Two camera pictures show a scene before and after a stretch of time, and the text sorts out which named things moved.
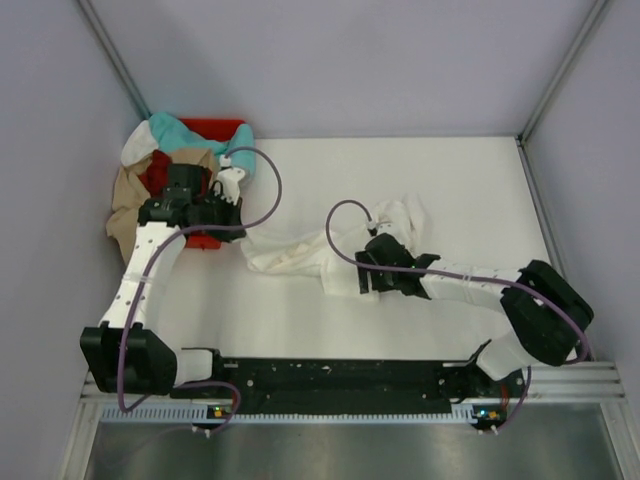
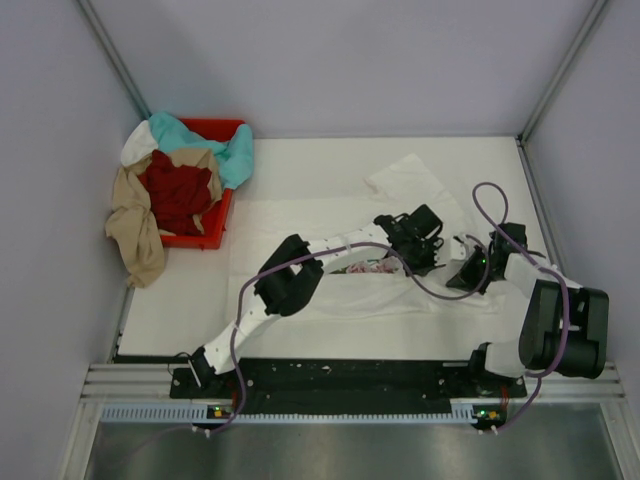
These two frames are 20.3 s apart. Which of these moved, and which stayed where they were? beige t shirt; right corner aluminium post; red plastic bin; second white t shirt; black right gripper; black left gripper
Moved: black left gripper; black right gripper
Stayed: second white t shirt; red plastic bin; right corner aluminium post; beige t shirt
